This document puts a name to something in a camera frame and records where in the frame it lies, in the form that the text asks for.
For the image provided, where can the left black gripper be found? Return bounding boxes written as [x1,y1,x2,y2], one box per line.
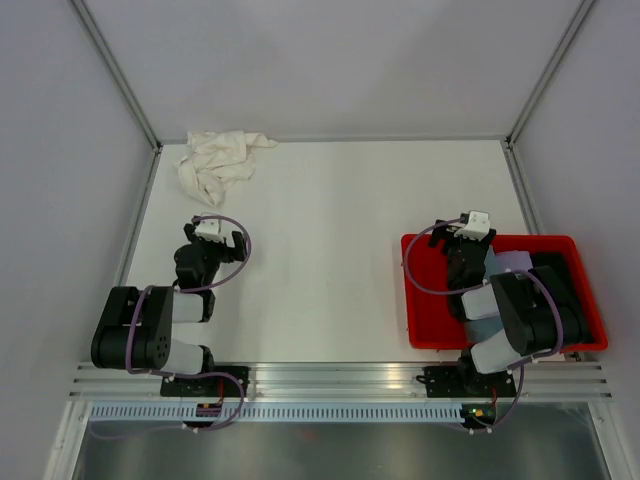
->
[184,226,247,289]

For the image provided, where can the white t shirt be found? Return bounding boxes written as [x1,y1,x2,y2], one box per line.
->
[175,130,278,207]

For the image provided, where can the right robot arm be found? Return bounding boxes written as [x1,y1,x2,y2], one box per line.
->
[405,222,594,395]

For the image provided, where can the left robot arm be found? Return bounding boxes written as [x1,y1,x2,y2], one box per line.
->
[90,215,251,396]

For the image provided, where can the lilac rolled t shirt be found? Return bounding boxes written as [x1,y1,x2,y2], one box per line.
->
[495,250,533,272]

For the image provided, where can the grey-blue rolled t shirt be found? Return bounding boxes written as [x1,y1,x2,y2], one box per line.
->
[464,246,502,344]

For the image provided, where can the red plastic bin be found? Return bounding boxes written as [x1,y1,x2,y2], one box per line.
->
[401,234,609,353]

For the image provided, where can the black rolled t shirt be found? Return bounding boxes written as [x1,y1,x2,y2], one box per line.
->
[531,252,596,346]

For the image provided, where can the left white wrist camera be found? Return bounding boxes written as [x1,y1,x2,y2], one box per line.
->
[194,215,224,243]

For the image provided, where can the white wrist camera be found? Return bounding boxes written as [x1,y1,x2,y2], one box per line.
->
[455,210,491,241]
[194,215,224,243]

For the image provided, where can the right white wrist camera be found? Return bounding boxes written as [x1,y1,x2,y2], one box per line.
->
[455,210,491,241]

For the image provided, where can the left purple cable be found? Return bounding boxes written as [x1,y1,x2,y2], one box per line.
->
[89,214,253,441]

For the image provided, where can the purple cable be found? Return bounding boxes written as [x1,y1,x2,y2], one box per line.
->
[403,217,565,435]
[89,214,253,441]

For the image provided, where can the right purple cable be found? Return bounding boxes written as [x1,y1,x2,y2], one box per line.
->
[403,217,565,435]

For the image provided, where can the right aluminium frame post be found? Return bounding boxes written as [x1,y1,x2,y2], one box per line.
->
[505,0,597,149]

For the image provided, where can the aluminium frame post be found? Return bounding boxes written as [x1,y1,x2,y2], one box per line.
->
[505,0,597,149]
[68,0,162,153]

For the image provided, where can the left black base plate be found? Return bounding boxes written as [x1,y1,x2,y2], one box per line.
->
[160,365,250,398]

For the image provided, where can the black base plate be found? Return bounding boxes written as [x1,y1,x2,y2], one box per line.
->
[160,365,250,398]
[422,365,516,400]

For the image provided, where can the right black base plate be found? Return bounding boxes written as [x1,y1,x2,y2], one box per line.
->
[422,365,516,400]

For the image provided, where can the aluminium mounting rail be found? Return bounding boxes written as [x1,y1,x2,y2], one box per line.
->
[68,362,613,403]

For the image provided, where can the white slotted cable duct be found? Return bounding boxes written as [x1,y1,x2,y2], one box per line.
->
[90,402,463,423]

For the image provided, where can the left aluminium frame post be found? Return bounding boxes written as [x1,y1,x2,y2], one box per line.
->
[68,0,162,153]

